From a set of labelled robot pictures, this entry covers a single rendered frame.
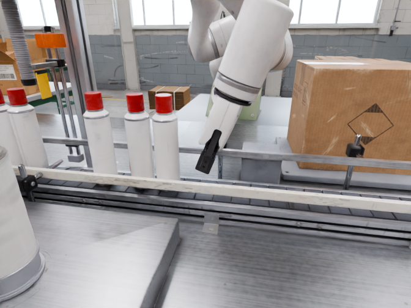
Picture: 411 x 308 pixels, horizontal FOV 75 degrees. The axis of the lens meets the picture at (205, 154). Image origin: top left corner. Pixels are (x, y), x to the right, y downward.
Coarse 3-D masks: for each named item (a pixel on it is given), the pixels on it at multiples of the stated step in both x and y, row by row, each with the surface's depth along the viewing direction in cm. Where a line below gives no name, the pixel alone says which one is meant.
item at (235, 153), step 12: (72, 144) 65; (84, 144) 64; (120, 144) 62; (240, 156) 58; (252, 156) 58; (264, 156) 57; (276, 156) 57; (288, 156) 56; (300, 156) 56; (312, 156) 55; (324, 156) 55; (336, 156) 55; (396, 168) 53; (408, 168) 53
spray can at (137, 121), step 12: (132, 96) 52; (132, 108) 53; (144, 108) 55; (132, 120) 53; (144, 120) 54; (132, 132) 54; (144, 132) 54; (132, 144) 55; (144, 144) 55; (132, 156) 56; (144, 156) 56; (132, 168) 58; (144, 168) 57
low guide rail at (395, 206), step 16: (48, 176) 60; (64, 176) 59; (80, 176) 59; (96, 176) 58; (112, 176) 57; (128, 176) 57; (208, 192) 54; (224, 192) 54; (240, 192) 53; (256, 192) 52; (272, 192) 52; (288, 192) 51; (304, 192) 51; (368, 208) 50; (384, 208) 49; (400, 208) 48
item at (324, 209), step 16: (128, 192) 58; (144, 192) 58; (160, 192) 59; (176, 192) 58; (192, 192) 58; (320, 192) 58; (336, 192) 58; (288, 208) 53; (304, 208) 53; (320, 208) 53; (336, 208) 53; (352, 208) 53
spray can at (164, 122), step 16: (160, 96) 51; (160, 112) 52; (160, 128) 52; (176, 128) 54; (160, 144) 54; (176, 144) 55; (160, 160) 55; (176, 160) 56; (160, 176) 57; (176, 176) 58
